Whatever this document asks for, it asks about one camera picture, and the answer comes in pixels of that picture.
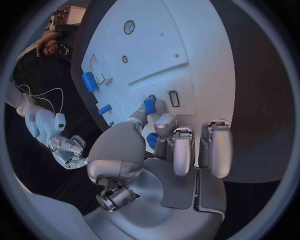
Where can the blue peg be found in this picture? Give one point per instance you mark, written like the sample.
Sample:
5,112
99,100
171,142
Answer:
104,109

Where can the blue block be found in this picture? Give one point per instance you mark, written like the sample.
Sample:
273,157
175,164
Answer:
150,106

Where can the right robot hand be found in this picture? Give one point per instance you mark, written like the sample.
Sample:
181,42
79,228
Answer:
69,152

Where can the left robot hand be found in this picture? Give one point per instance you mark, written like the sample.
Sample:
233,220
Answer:
164,187

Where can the white task board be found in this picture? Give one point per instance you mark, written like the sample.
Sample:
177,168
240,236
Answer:
150,61

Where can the person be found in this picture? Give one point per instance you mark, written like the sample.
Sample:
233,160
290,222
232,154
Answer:
50,45

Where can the blue gear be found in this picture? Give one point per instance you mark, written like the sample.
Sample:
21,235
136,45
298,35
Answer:
152,140

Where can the small blue plug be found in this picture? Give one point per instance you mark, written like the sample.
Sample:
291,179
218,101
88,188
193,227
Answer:
111,123

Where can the blue cylinder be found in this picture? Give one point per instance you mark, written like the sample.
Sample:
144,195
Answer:
89,82

